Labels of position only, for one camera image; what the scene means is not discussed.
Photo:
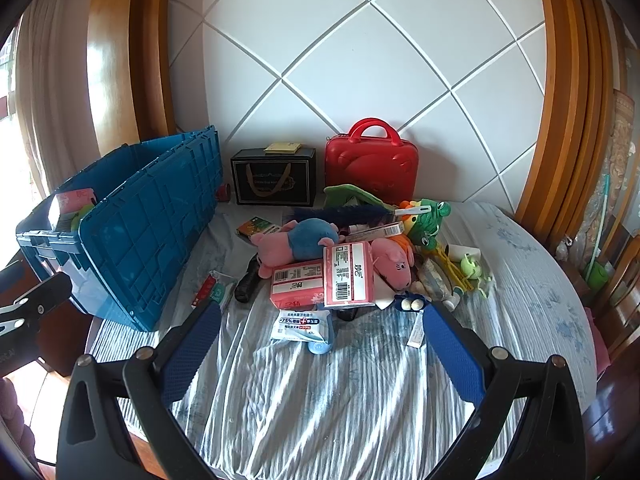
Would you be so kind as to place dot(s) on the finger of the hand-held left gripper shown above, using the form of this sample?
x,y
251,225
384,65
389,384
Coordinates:
x,y
45,292

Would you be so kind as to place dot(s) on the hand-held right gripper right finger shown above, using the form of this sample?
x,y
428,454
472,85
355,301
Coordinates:
x,y
452,355

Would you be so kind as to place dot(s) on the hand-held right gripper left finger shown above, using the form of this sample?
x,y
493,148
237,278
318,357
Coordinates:
x,y
190,355

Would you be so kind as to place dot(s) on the small blue white plush toy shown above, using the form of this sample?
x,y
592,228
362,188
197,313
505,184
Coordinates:
x,y
411,302

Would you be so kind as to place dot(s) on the blue plastic crate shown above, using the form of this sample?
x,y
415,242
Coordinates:
x,y
140,240

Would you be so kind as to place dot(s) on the pink pig plush orange dress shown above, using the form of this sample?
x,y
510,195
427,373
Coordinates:
x,y
395,262

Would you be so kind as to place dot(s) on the person's left hand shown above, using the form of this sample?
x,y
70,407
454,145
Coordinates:
x,y
12,420

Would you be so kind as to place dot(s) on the small white tube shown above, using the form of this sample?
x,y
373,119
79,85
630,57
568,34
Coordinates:
x,y
415,335

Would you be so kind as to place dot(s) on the white red toothpaste tube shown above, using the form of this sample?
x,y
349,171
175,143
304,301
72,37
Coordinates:
x,y
212,290

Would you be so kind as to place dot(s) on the clear plastic packet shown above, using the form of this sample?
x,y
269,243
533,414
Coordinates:
x,y
435,280

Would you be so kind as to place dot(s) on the yellow plastic tongs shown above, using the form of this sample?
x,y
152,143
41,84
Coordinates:
x,y
450,272

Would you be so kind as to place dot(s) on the small green frog toy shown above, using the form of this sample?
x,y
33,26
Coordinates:
x,y
475,270

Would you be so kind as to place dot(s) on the cardboard tube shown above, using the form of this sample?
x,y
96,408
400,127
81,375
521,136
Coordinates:
x,y
462,251

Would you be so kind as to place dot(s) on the white wipes packet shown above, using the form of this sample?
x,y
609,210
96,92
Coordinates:
x,y
300,325

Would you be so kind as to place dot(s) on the light blue plastic paddle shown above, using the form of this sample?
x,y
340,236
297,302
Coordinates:
x,y
320,349

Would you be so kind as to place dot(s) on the green frog plush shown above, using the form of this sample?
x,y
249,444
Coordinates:
x,y
430,220

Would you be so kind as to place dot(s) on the green orange small box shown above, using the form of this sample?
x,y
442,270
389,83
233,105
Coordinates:
x,y
252,227

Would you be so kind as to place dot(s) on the white red toothpaste box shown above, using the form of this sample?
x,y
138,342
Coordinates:
x,y
375,231

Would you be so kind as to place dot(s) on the yellow orange plush toy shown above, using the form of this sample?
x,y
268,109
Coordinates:
x,y
406,212

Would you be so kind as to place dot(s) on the pink pig plush blue dress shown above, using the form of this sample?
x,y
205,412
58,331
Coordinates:
x,y
305,237

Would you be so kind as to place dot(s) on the red can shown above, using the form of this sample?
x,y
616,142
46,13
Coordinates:
x,y
224,192

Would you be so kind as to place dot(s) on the dark blue feather duster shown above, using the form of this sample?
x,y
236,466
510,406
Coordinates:
x,y
345,216

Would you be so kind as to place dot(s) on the wooden chair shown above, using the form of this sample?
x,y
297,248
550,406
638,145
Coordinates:
x,y
622,285

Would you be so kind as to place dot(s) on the green fabric pouch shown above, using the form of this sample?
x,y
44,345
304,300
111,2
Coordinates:
x,y
355,194

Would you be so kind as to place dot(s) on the black gift box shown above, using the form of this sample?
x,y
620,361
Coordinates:
x,y
272,177

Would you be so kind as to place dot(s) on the red hard case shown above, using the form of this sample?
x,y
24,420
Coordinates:
x,y
370,165

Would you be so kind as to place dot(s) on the beige curtain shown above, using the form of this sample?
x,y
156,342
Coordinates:
x,y
50,85

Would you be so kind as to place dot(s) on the yellow sticky note pad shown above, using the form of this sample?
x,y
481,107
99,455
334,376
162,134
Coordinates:
x,y
282,147

